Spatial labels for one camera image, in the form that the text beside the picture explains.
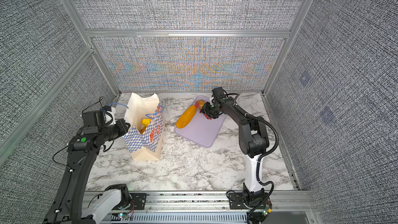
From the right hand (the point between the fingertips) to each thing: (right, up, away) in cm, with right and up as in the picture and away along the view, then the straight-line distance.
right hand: (203, 112), depth 97 cm
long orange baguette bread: (-10, -3, +4) cm, 11 cm away
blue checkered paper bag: (-33, -1, -10) cm, 35 cm away
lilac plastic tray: (-2, -12, +2) cm, 12 cm away
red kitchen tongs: (-4, +5, +9) cm, 10 cm away
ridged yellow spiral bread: (-29, -8, -24) cm, 39 cm away
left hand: (-36, -5, -23) cm, 43 cm away
